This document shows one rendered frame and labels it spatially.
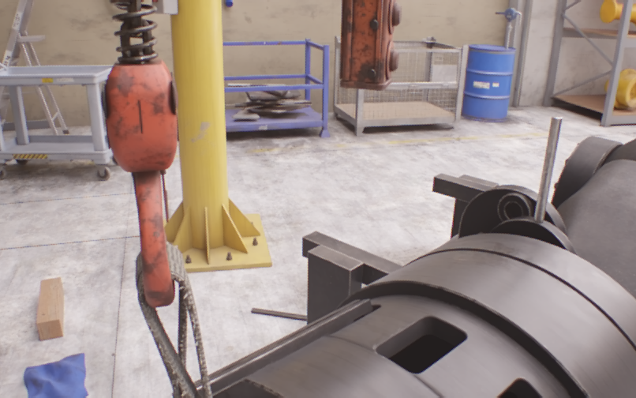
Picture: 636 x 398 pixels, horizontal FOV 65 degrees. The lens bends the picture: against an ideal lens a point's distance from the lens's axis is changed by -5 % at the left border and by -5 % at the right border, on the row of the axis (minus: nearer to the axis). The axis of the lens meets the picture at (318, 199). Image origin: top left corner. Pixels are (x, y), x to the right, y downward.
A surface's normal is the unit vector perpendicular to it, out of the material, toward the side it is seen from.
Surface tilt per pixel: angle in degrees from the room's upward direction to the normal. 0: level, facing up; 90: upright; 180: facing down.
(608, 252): 27
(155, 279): 95
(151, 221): 52
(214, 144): 90
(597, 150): 19
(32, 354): 0
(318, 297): 90
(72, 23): 90
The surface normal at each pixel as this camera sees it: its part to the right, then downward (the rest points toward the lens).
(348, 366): -0.06, -0.95
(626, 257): -0.32, -0.72
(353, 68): -0.27, 0.36
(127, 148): 0.27, 0.52
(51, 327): 0.40, 0.35
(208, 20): 0.62, 0.31
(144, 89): 0.26, -0.08
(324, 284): -0.67, 0.26
